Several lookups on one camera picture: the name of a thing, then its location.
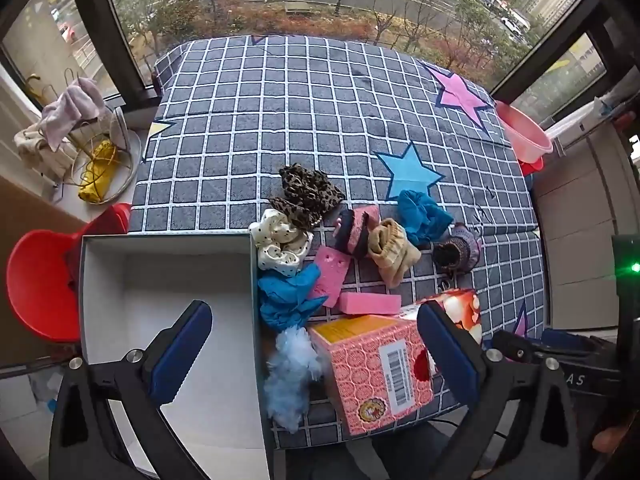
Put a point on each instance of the white polka dot scrunchie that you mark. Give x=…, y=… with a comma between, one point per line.
x=275, y=245

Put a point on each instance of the teal blue scrunchie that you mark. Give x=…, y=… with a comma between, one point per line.
x=422, y=215

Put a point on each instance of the beige cloth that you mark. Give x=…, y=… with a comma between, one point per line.
x=35, y=152

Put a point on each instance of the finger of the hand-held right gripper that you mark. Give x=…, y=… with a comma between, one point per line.
x=565, y=336
x=515, y=347

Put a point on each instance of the red plastic basin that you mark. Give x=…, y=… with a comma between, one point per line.
x=531, y=166

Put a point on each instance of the white cardboard box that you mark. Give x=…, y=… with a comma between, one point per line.
x=165, y=270

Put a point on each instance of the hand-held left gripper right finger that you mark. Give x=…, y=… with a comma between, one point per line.
x=447, y=355

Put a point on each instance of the purple knitted sock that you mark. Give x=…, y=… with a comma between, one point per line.
x=460, y=247

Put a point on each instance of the yellow cloth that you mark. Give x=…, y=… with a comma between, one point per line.
x=97, y=175

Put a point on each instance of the dark red knitted item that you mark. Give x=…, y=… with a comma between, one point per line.
x=156, y=82

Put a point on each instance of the grey checked star bed cover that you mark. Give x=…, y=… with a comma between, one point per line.
x=300, y=110

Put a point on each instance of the leopard print scrunchie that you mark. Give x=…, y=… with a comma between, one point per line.
x=305, y=190

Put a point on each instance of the red plastic chair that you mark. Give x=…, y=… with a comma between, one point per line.
x=40, y=280

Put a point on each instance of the pink patterned tissue box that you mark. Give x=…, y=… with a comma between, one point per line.
x=370, y=375

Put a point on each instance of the red heart print box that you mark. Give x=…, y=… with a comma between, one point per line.
x=460, y=310

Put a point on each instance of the black window frame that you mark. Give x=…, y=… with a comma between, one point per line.
x=92, y=25

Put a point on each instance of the pink plastic basin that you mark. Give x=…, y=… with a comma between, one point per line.
x=522, y=132

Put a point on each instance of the blue cloth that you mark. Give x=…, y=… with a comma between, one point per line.
x=285, y=297

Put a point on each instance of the pink navy sock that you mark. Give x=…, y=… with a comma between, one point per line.
x=352, y=237

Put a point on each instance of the person's right hand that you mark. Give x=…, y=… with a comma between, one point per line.
x=609, y=439

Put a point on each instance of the light blue fluffy scrunchie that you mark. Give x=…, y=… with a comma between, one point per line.
x=292, y=380

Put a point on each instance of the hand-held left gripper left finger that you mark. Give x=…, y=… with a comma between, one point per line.
x=182, y=355

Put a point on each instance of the white round tray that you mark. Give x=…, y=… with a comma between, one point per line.
x=135, y=147

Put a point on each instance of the pink towel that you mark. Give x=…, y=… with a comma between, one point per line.
x=75, y=105

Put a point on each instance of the grey white cloth item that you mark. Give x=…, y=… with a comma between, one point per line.
x=119, y=127

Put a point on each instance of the tan sock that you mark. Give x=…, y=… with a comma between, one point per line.
x=392, y=252

